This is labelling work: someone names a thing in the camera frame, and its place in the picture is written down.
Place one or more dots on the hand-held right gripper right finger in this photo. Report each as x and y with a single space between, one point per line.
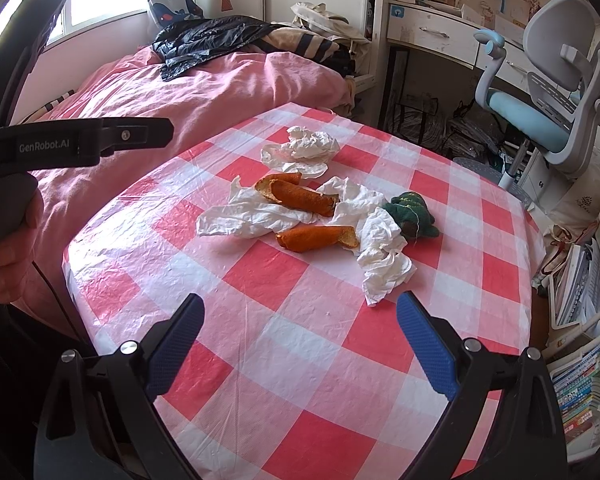
427 345

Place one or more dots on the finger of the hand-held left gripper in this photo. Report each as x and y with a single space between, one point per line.
140 134

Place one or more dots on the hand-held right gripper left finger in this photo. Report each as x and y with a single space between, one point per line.
175 345

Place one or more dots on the white tissue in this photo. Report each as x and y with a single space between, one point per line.
240 220
380 240

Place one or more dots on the green plush toy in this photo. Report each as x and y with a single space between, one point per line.
410 210

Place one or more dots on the cream paper wrapper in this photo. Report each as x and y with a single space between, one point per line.
280 157

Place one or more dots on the orange peel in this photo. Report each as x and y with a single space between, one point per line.
315 237
300 197

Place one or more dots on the person's left hand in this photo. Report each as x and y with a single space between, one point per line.
15 270

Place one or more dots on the pink blanket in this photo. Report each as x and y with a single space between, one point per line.
155 95

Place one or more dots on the black shiny jacket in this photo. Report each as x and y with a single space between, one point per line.
205 40

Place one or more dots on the pink checked tablecloth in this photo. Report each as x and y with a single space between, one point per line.
290 340

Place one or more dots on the row of colourful books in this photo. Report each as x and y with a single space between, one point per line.
582 395

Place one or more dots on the stack of papers and notebooks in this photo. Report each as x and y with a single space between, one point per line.
580 285

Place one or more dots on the white bookshelf cart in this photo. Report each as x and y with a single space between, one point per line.
592 330

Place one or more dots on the beige striped cloth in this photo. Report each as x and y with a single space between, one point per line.
300 42

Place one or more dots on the white drawer cabinet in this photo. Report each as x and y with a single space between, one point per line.
535 175

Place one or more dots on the clear storage bag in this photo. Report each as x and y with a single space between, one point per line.
410 125
472 137

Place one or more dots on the black bag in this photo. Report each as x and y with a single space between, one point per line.
340 62

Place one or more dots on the white tote tree print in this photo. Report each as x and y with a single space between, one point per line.
585 200

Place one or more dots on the cream canvas bag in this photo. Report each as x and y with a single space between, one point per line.
325 17

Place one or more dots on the grey blue office chair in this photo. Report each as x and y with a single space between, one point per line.
525 120

